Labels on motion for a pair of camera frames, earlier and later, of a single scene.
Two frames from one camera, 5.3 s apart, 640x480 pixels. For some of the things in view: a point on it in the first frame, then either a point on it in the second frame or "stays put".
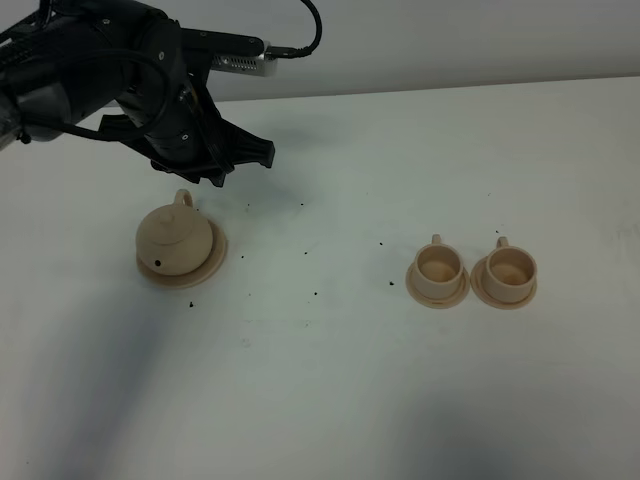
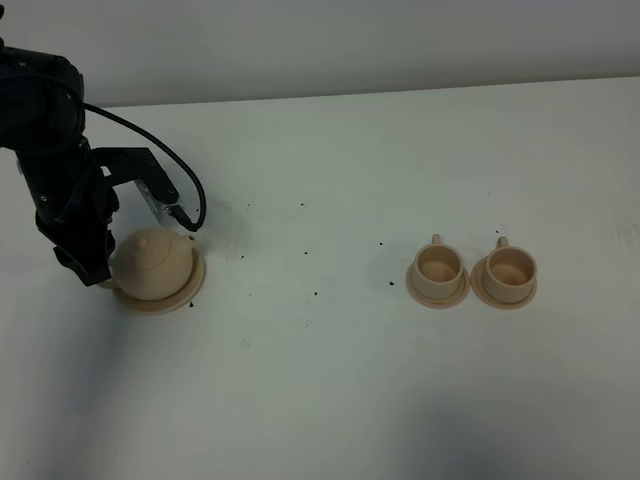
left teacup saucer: (438, 303) stays put
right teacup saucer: (478, 280) stays put
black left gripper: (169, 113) -> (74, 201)
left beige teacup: (438, 270) stays put
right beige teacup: (510, 273) stays put
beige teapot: (175, 240) -> (151, 263)
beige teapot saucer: (195, 278) -> (173, 302)
